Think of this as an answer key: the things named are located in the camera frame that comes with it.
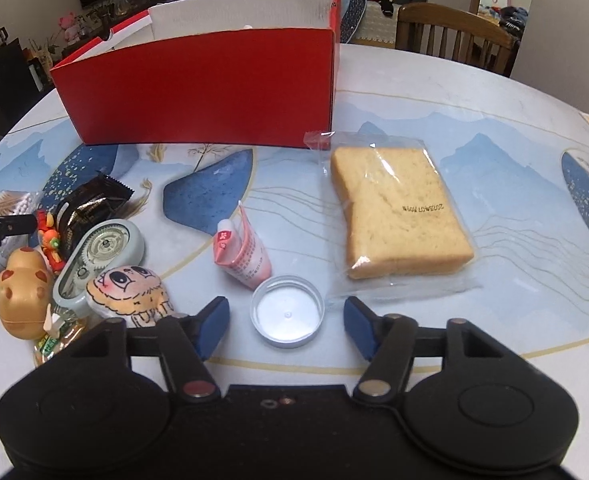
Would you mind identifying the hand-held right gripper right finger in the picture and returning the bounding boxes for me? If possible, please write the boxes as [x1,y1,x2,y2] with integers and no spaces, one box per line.
[343,296,512,407]

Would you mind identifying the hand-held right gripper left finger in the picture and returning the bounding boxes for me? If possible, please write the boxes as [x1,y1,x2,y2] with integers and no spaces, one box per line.
[67,296,231,405]

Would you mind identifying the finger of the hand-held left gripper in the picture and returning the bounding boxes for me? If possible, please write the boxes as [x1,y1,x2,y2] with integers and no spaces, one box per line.
[0,213,38,237]

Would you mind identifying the cotton swab pack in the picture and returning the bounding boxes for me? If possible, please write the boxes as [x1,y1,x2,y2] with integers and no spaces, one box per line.
[0,190,42,221]

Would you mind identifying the orange toy keychain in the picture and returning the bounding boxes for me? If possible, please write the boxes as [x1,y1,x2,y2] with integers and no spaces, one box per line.
[36,210,69,273]

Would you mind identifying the golden animal toy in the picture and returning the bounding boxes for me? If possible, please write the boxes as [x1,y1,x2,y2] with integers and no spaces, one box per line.
[0,248,55,343]

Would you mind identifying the white jar lid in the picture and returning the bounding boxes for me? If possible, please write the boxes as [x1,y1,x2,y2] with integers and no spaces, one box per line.
[251,275,325,350]

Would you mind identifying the pink squeeze tube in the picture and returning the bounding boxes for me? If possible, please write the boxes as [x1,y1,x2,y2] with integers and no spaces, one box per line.
[216,203,274,291]

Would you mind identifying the cartoon face plush pad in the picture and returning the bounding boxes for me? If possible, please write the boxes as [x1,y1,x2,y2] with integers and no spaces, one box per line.
[85,266,176,328]

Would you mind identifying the green label snack packet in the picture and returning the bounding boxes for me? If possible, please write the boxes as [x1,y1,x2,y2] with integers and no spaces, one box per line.
[33,310,88,367]

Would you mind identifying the packaged bread slice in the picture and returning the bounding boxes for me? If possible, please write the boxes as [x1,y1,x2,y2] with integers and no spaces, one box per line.
[304,130,482,301]

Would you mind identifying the red cardboard box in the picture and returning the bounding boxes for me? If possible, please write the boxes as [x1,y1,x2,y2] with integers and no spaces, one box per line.
[49,0,343,150]

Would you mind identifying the black snack packet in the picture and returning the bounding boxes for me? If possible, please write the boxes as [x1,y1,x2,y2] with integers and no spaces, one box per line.
[54,172,136,256]

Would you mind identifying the pale green correction tape dispenser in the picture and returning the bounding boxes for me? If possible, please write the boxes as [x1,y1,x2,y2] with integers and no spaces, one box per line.
[52,219,146,320]

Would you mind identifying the black cabinet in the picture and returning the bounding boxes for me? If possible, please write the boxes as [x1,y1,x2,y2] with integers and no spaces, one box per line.
[0,19,51,128]

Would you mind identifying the pink plush toy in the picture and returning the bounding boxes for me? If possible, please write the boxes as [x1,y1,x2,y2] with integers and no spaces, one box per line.
[58,13,81,42]

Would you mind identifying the wooden chair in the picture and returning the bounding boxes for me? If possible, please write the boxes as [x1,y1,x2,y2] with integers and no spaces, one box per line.
[395,2,521,79]

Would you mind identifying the blue patterned cloth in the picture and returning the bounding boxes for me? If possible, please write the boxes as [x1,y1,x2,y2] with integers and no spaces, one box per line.
[338,0,371,44]

